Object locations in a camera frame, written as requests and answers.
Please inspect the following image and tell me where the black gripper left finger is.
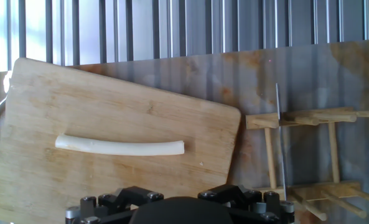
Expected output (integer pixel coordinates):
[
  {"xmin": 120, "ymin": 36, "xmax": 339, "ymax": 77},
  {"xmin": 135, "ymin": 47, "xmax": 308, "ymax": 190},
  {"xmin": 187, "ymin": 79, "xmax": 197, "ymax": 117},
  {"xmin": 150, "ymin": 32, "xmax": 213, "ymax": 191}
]
[{"xmin": 65, "ymin": 185, "xmax": 165, "ymax": 224}]

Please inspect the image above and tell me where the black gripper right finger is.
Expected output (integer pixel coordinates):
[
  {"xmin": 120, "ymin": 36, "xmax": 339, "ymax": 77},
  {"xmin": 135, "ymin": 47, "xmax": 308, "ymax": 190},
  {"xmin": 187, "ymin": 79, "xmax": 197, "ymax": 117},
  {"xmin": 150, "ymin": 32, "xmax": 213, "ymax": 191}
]
[{"xmin": 198, "ymin": 183, "xmax": 296, "ymax": 224}]

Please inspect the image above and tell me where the steel cleaver knife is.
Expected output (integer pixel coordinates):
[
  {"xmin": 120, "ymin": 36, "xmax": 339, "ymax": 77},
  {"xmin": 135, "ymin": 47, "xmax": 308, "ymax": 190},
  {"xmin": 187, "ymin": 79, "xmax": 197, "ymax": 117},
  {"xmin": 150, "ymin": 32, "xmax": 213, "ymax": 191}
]
[{"xmin": 275, "ymin": 83, "xmax": 287, "ymax": 200}]

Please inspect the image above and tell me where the white scallion stalk piece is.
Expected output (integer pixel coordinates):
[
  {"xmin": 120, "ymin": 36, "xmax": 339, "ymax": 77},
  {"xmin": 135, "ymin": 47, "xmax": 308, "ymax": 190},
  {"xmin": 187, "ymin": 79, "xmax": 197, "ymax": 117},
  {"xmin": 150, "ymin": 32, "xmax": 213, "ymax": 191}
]
[{"xmin": 55, "ymin": 134, "xmax": 185, "ymax": 157}]

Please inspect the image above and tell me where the wooden peg knife rack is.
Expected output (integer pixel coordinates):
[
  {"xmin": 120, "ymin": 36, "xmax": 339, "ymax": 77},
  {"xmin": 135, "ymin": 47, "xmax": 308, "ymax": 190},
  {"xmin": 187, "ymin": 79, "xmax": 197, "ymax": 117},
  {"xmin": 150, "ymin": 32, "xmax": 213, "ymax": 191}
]
[{"xmin": 245, "ymin": 107, "xmax": 369, "ymax": 222}]

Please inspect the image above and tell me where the wooden cutting board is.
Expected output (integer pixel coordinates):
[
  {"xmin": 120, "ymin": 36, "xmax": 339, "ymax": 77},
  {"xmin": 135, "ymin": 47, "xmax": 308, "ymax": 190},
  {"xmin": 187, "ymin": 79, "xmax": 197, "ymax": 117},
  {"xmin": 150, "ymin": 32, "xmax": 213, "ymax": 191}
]
[{"xmin": 0, "ymin": 57, "xmax": 242, "ymax": 224}]

